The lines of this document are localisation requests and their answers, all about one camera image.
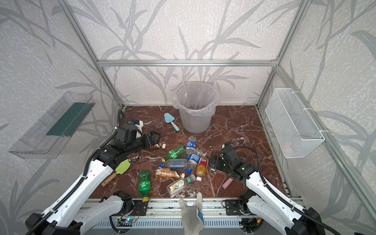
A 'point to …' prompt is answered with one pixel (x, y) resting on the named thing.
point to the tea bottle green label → (178, 186)
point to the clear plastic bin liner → (197, 98)
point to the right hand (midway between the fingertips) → (213, 157)
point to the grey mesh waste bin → (196, 125)
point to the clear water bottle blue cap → (175, 164)
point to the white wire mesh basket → (293, 128)
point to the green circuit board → (128, 220)
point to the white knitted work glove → (192, 216)
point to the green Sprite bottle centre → (176, 153)
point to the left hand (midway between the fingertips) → (157, 133)
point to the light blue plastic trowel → (169, 118)
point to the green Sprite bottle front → (145, 184)
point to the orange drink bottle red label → (202, 168)
